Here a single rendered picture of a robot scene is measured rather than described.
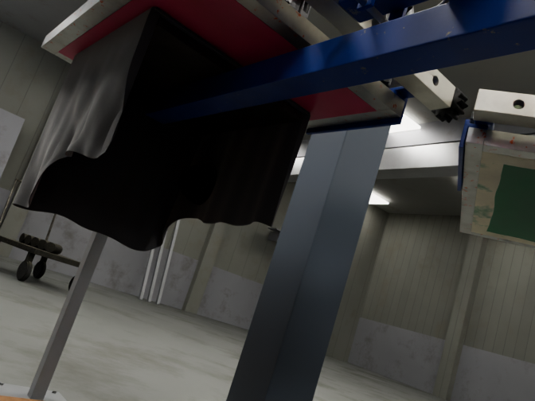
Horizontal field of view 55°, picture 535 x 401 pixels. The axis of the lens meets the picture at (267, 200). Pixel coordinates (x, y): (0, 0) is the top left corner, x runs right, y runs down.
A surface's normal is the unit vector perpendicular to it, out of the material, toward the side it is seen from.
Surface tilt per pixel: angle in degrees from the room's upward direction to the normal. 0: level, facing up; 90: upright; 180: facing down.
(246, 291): 90
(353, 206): 90
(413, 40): 90
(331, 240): 90
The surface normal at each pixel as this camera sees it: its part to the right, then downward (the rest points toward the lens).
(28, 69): 0.58, 0.00
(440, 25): -0.73, -0.37
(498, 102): -0.32, -0.31
